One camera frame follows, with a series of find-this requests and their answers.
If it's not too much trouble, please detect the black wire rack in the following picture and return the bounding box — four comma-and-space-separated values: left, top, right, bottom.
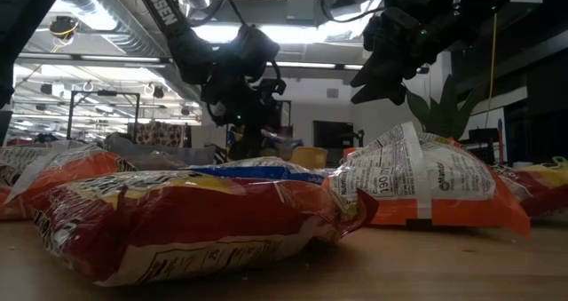
456, 127, 497, 165

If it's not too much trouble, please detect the yellow plastic bin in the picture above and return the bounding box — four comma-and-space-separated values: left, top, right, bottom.
288, 146, 330, 170

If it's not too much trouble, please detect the red pole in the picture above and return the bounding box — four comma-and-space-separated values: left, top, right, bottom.
496, 118, 505, 165

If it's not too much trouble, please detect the grey translucent bin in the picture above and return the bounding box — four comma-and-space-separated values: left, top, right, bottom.
104, 131, 225, 167

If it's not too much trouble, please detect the green plant in white pot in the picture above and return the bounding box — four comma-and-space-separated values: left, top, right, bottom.
406, 74, 489, 142

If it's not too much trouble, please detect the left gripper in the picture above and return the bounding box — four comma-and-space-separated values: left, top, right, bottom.
201, 65, 288, 160

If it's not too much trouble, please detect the long LED light bar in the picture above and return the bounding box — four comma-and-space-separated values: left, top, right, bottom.
12, 51, 430, 74

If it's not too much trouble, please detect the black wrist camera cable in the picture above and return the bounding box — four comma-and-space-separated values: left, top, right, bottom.
319, 0, 394, 25

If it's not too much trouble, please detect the large silver ventilation duct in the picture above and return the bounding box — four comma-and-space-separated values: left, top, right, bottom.
57, 0, 205, 107

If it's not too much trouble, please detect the yellow ceiling cable reel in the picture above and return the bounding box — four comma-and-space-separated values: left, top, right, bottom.
47, 15, 80, 41

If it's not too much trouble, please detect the orange Maruchan noodle pack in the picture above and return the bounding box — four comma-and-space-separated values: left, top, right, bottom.
0, 144, 137, 222
322, 122, 533, 240

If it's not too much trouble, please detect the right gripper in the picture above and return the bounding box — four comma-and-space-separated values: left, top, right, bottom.
350, 0, 449, 107

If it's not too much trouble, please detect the black background rig frame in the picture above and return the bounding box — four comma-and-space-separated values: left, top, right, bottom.
66, 90, 141, 139

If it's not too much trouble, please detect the grey ceiling unit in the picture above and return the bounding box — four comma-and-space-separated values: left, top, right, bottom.
286, 0, 319, 25

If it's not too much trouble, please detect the yellow power cable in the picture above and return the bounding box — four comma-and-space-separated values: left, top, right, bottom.
486, 12, 501, 115

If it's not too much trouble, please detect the black monitor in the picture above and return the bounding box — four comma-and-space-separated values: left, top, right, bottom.
312, 120, 355, 167

